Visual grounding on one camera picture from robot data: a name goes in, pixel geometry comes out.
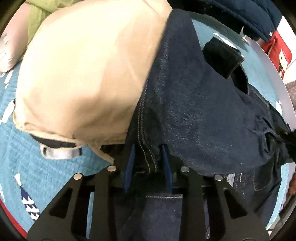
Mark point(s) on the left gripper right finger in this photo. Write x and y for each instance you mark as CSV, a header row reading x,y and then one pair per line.
x,y
209,204

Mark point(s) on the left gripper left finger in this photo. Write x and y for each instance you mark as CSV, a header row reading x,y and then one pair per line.
x,y
84,209

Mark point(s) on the dark blue denim jeans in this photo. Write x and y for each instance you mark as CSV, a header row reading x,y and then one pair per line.
x,y
197,101

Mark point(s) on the blue patterned bed quilt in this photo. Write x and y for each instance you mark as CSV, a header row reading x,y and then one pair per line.
x,y
28,179

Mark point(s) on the beige folded jacket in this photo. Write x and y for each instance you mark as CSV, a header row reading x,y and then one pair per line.
x,y
83,73

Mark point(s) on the red cushion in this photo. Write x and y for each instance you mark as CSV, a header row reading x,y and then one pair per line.
x,y
278,52

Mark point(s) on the pink pillow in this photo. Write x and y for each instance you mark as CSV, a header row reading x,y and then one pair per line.
x,y
14,38

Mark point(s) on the navy puffer jacket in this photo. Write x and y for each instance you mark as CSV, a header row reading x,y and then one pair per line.
x,y
256,19

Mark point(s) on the green garment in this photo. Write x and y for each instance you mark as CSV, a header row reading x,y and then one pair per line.
x,y
40,9

